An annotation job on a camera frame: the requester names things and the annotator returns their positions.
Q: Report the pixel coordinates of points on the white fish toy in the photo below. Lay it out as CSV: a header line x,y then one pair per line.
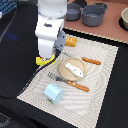
x,y
75,70

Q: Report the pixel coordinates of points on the knife with wooden handle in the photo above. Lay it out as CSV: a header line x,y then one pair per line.
x,y
83,58

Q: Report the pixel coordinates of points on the beige woven placemat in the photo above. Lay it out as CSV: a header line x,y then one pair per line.
x,y
78,108

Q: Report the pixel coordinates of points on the wooden round plate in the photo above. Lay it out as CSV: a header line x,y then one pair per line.
x,y
66,73

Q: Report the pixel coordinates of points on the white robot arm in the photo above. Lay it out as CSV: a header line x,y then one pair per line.
x,y
49,29

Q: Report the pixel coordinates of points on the fork with wooden handle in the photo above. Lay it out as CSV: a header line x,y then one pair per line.
x,y
57,78

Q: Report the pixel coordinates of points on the orange bread loaf toy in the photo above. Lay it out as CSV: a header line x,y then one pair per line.
x,y
71,41

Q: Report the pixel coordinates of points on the yellow butter box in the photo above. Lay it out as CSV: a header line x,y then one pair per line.
x,y
43,61

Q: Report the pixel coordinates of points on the salmon pink mat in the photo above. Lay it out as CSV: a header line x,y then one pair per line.
x,y
109,28

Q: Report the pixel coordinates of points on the light blue milk carton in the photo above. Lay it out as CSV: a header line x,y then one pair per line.
x,y
53,93

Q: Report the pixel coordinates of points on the large dark grey pot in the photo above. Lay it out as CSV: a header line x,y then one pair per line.
x,y
92,15

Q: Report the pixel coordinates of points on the beige bowl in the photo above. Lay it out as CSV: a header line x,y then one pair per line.
x,y
124,16

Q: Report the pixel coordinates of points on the small dark grey pot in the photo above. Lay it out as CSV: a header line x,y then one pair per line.
x,y
73,12

